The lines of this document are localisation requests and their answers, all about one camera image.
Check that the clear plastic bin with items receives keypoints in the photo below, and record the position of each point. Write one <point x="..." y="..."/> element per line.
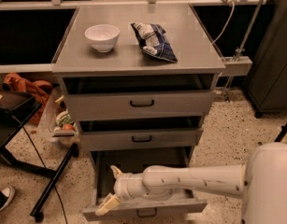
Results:
<point x="56" y="125"/>

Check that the white ceramic bowl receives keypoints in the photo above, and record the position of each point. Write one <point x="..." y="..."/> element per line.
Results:
<point x="102" y="37"/>

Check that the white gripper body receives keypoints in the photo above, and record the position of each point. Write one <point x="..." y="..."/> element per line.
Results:
<point x="123" y="186"/>

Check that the metal clamp pole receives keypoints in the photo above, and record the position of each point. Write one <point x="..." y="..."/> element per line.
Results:
<point x="236" y="60"/>

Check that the grey drawer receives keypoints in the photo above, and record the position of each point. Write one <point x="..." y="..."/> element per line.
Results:
<point x="136" y="161"/>
<point x="137" y="97"/>
<point x="119" y="134"/>

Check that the black metal stand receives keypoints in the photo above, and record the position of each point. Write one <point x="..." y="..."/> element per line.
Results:
<point x="10" y="125"/>

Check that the orange fabric bag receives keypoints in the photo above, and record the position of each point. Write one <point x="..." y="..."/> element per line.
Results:
<point x="40" y="89"/>

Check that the grey drawer cabinet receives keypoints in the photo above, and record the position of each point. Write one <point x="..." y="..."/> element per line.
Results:
<point x="194" y="51"/>

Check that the grey bottom drawer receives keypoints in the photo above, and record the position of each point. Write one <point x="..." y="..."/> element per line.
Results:
<point x="136" y="161"/>

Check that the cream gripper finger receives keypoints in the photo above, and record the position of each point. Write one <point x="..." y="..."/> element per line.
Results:
<point x="117" y="173"/>
<point x="110" y="202"/>

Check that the black tripod with wheel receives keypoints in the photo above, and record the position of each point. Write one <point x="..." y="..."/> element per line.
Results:
<point x="282" y="133"/>

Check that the grey top drawer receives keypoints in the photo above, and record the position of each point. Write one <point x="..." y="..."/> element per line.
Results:
<point x="137" y="97"/>

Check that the blue white chip bag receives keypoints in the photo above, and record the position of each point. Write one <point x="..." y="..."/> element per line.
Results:
<point x="153" y="42"/>

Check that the grey middle drawer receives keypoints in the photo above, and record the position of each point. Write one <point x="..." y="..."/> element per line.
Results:
<point x="119" y="134"/>

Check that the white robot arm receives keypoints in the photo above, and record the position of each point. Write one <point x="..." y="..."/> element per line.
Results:
<point x="260" y="183"/>

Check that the dark grey cabinet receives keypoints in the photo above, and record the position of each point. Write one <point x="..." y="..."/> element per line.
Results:
<point x="266" y="83"/>

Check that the black white sneaker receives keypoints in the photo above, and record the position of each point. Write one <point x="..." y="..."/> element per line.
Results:
<point x="6" y="196"/>

